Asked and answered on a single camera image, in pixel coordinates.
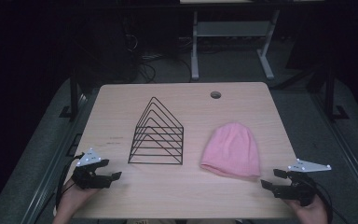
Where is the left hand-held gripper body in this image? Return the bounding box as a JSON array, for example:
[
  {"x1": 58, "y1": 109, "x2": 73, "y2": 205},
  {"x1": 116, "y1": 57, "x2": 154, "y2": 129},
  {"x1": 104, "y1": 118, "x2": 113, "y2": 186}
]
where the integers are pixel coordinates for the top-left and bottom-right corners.
[{"x1": 71, "y1": 147, "x2": 112, "y2": 190}]

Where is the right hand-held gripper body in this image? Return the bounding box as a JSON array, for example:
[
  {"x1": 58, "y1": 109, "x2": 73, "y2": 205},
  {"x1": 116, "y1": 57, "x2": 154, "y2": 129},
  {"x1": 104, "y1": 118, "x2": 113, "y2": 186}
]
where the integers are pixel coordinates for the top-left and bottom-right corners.
[{"x1": 273, "y1": 158, "x2": 333, "y2": 207}]

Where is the black wire rack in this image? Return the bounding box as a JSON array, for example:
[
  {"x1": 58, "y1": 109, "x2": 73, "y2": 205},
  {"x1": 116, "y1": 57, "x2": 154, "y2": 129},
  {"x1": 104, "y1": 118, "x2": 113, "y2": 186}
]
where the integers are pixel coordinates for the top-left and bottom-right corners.
[{"x1": 128, "y1": 96, "x2": 185, "y2": 166}]

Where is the pink knit beanie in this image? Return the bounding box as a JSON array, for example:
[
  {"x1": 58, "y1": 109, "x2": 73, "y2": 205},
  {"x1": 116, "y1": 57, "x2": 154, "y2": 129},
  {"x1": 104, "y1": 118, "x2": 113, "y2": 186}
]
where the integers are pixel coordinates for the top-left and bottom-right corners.
[{"x1": 200, "y1": 121, "x2": 261, "y2": 180}]

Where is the person's left hand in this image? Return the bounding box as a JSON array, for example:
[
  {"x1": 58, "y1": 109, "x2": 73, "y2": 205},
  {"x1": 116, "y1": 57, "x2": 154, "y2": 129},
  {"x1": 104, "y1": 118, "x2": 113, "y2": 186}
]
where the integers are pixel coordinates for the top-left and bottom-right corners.
[{"x1": 55, "y1": 179, "x2": 99, "y2": 217}]

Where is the person's right hand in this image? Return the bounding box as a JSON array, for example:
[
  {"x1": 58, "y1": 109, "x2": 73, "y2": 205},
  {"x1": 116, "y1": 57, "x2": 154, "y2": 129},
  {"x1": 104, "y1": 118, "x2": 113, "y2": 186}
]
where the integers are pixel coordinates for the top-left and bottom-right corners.
[{"x1": 283, "y1": 195, "x2": 329, "y2": 224}]

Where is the black metal stand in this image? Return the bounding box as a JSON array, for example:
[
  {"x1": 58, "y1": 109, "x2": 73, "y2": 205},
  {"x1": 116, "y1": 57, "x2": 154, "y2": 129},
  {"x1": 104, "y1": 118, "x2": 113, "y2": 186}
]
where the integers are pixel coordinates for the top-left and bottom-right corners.
[
  {"x1": 324, "y1": 63, "x2": 351, "y2": 121},
  {"x1": 59, "y1": 66, "x2": 82, "y2": 121}
]

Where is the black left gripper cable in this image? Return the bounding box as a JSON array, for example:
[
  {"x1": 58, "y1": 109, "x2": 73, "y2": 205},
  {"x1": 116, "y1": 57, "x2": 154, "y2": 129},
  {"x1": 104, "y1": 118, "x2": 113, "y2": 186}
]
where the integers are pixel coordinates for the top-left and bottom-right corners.
[{"x1": 55, "y1": 152, "x2": 86, "y2": 210}]

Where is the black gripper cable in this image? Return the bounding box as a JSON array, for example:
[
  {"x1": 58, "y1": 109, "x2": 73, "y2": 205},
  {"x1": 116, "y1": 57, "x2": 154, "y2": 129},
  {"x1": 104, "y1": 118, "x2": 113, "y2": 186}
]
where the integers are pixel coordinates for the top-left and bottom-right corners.
[
  {"x1": 55, "y1": 152, "x2": 86, "y2": 210},
  {"x1": 304, "y1": 174, "x2": 352, "y2": 224}
]

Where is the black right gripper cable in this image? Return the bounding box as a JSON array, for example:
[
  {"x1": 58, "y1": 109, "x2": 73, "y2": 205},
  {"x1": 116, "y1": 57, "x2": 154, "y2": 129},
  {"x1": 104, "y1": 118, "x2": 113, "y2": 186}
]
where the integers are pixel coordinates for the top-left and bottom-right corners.
[{"x1": 304, "y1": 174, "x2": 352, "y2": 224}]

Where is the aluminium frame rail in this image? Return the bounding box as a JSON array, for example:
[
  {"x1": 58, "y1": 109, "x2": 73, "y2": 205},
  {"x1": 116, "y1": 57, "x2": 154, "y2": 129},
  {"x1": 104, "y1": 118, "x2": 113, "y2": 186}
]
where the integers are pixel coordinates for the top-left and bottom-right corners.
[
  {"x1": 310, "y1": 92, "x2": 358, "y2": 217},
  {"x1": 20, "y1": 92, "x2": 102, "y2": 224}
]

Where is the tangle of black floor cables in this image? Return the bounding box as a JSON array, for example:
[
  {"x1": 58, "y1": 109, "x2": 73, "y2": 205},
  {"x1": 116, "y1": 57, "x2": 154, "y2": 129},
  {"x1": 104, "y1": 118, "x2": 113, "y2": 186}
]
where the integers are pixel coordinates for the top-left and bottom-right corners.
[{"x1": 122, "y1": 18, "x2": 194, "y2": 84}]

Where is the grey metal desk frame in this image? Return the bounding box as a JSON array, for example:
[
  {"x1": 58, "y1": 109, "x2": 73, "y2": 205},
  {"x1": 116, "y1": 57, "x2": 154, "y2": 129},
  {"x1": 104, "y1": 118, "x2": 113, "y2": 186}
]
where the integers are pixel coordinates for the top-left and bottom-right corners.
[{"x1": 190, "y1": 8, "x2": 276, "y2": 81}]

